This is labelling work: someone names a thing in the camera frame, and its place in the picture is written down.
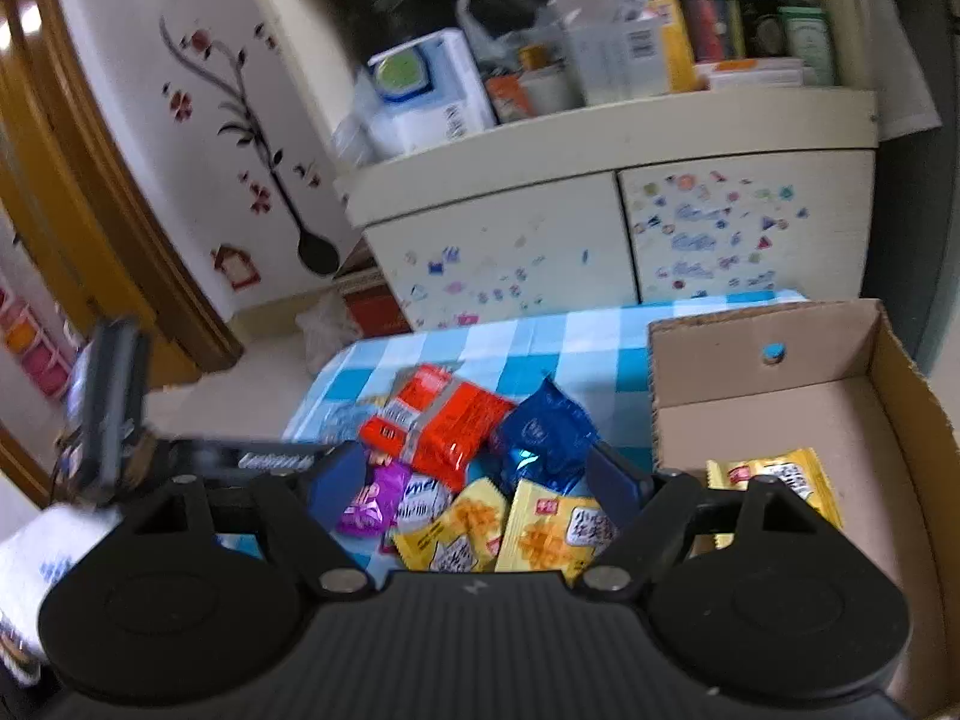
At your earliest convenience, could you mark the orange red snack packet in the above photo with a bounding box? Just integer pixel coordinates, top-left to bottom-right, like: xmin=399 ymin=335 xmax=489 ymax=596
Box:
xmin=358 ymin=364 xmax=520 ymax=494

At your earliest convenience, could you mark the black furniture frame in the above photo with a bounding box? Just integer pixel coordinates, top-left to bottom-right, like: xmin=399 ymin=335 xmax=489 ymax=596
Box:
xmin=859 ymin=0 xmax=960 ymax=357

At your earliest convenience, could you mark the pink storage rack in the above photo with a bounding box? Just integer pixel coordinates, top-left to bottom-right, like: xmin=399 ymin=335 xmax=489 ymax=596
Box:
xmin=0 ymin=289 xmax=80 ymax=400

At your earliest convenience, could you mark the white carton box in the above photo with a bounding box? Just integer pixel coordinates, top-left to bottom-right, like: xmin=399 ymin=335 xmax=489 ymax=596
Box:
xmin=550 ymin=0 xmax=670 ymax=107

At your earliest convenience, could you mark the magenta white snack packet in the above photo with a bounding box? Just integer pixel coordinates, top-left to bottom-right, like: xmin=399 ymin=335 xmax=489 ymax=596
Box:
xmin=388 ymin=474 xmax=455 ymax=545

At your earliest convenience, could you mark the white hanging cloth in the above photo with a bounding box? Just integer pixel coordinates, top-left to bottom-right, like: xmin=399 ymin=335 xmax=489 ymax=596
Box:
xmin=870 ymin=0 xmax=943 ymax=142

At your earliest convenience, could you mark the black plant wall sticker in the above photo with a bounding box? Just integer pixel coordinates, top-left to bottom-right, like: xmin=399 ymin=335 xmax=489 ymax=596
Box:
xmin=159 ymin=15 xmax=343 ymax=276

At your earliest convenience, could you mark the blue white checkered tablecloth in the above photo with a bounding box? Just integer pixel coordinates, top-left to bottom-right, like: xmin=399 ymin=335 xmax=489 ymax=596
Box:
xmin=283 ymin=289 xmax=812 ymax=587

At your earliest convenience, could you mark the white blue-printed cloth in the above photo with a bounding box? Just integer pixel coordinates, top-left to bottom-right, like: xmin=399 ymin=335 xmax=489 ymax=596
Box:
xmin=0 ymin=502 xmax=125 ymax=689

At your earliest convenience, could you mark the wooden door frame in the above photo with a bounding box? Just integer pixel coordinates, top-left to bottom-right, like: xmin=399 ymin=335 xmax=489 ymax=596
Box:
xmin=0 ymin=0 xmax=246 ymax=505

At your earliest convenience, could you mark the red house wall sticker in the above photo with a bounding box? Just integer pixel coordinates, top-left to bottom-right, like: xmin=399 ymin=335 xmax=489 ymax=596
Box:
xmin=211 ymin=243 xmax=262 ymax=290

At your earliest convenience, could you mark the yellow snack packet red label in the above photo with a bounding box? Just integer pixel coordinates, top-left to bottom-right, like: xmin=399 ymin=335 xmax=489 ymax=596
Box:
xmin=705 ymin=448 xmax=845 ymax=550

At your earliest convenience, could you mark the colourful striped box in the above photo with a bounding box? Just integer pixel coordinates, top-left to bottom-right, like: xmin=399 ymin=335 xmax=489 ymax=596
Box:
xmin=679 ymin=0 xmax=745 ymax=65

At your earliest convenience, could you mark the light blue snack packet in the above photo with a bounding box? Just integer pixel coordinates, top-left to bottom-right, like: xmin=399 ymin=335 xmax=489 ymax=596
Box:
xmin=321 ymin=396 xmax=392 ymax=445

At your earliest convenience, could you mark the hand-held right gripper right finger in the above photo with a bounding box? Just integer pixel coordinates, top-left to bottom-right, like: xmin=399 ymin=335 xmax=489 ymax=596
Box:
xmin=581 ymin=446 xmax=826 ymax=602

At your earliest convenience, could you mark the green label bottle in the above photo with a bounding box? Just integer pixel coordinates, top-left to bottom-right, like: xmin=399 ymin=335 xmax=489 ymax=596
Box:
xmin=778 ymin=6 xmax=835 ymax=87

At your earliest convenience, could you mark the purple snack packet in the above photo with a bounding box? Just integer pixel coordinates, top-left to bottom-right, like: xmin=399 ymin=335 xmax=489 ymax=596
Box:
xmin=337 ymin=461 xmax=411 ymax=539

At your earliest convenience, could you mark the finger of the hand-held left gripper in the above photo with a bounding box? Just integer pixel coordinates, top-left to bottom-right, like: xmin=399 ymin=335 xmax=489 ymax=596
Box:
xmin=150 ymin=435 xmax=325 ymax=475

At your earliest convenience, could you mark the white blue box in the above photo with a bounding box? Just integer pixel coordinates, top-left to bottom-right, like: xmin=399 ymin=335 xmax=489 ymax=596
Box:
xmin=366 ymin=28 xmax=497 ymax=160

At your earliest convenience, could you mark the grey plastic bag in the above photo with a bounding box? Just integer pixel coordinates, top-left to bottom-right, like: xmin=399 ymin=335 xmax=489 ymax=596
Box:
xmin=295 ymin=292 xmax=362 ymax=377

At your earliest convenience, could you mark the red brown cardboard box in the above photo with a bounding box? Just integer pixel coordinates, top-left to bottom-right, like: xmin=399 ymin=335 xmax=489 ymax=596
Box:
xmin=334 ymin=266 xmax=415 ymax=338

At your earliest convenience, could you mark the cream cabinet with stickers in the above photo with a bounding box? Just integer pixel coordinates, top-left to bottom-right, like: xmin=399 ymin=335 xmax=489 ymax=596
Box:
xmin=334 ymin=86 xmax=880 ymax=332

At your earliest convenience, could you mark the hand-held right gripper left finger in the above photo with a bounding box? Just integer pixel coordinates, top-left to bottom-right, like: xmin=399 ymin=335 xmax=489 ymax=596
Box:
xmin=124 ymin=441 xmax=376 ymax=602

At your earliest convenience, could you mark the yellow box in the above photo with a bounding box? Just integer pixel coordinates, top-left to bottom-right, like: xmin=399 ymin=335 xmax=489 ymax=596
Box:
xmin=649 ymin=0 xmax=700 ymax=95

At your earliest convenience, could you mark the clear plastic bag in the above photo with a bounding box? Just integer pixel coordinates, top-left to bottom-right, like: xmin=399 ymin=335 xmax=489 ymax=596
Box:
xmin=456 ymin=0 xmax=557 ymax=70

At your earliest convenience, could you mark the white flat box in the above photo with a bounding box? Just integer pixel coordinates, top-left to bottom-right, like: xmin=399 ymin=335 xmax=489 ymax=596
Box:
xmin=694 ymin=58 xmax=805 ymax=92

